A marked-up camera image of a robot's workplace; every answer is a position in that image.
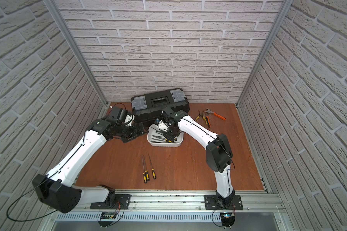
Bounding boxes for aluminium front rail frame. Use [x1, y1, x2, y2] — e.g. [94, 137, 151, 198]
[47, 189, 287, 214]

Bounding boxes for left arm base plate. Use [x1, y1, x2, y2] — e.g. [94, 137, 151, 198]
[90, 193, 131, 210]

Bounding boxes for file tool eleventh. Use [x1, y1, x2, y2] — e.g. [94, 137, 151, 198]
[151, 135, 177, 143]

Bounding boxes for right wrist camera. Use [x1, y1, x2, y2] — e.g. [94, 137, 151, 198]
[154, 119, 168, 131]

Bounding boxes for yellow handled pliers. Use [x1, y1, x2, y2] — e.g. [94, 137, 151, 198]
[195, 110, 209, 125]

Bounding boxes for black plastic toolbox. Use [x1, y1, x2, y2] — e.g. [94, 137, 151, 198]
[131, 88, 190, 127]

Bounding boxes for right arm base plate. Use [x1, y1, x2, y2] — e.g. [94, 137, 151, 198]
[204, 194, 243, 211]

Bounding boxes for orange handled pliers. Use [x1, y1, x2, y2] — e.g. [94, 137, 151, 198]
[204, 108, 226, 121]

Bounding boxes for right control circuit board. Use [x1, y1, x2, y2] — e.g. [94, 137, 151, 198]
[220, 213, 235, 228]

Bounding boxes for white plastic storage box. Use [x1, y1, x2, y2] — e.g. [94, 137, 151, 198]
[147, 124, 184, 147]

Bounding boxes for left control circuit board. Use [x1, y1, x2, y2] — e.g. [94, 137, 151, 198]
[98, 212, 119, 228]

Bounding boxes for control circuit board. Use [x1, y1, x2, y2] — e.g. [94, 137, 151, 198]
[98, 212, 119, 228]
[220, 213, 235, 228]

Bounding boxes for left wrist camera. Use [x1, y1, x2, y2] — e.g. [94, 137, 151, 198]
[124, 115, 135, 126]

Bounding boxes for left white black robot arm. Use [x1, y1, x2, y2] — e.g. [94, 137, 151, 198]
[32, 106, 146, 213]

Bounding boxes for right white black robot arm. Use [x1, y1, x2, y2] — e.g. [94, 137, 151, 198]
[161, 107, 235, 208]

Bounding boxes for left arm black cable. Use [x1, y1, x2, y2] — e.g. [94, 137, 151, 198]
[6, 184, 58, 222]

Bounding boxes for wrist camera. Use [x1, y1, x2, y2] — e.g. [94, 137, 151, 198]
[124, 115, 135, 126]
[154, 119, 168, 131]

